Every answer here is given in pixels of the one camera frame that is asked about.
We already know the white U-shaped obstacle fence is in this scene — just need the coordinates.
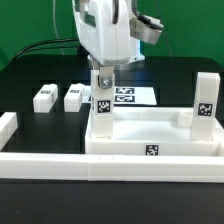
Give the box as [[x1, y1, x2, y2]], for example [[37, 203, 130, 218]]
[[0, 112, 224, 183]]

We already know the black cable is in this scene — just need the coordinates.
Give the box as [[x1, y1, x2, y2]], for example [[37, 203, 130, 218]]
[[7, 38, 81, 67]]

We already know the white desk top tray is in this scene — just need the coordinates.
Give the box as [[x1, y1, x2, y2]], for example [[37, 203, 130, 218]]
[[85, 107, 224, 156]]

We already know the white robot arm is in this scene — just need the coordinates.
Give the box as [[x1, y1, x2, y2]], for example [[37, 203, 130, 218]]
[[72, 0, 140, 89]]

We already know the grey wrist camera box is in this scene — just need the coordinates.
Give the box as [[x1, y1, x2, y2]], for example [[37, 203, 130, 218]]
[[129, 16, 163, 45]]

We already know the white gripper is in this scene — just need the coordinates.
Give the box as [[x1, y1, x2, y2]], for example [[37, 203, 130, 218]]
[[71, 0, 138, 90]]

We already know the thin white cable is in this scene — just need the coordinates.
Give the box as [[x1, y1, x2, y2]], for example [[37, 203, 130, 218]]
[[52, 0, 66, 56]]

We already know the fiducial marker plate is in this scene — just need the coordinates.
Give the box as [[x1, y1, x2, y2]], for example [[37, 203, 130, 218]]
[[114, 86, 157, 106]]

